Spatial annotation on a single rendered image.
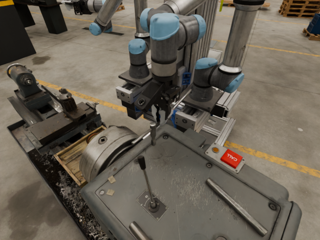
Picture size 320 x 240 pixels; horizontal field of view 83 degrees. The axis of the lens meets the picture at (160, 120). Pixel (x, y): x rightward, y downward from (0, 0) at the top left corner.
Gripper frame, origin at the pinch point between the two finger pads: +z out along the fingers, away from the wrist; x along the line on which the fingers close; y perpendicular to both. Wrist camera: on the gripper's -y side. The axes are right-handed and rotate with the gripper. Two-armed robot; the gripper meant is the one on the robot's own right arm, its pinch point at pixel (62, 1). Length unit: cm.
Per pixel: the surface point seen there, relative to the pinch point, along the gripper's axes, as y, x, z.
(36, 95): 60, -38, 32
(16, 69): 40, -31, 42
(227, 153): 20, -87, -114
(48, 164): 94, -80, 11
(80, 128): 61, -61, -22
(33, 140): 55, -80, -1
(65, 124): 53, -65, -16
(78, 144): 60, -74, -28
